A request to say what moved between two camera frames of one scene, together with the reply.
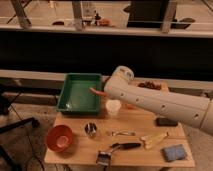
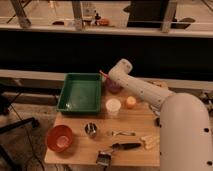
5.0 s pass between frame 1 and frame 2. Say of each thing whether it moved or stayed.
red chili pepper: moved
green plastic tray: stayed
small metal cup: stayed
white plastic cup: stayed
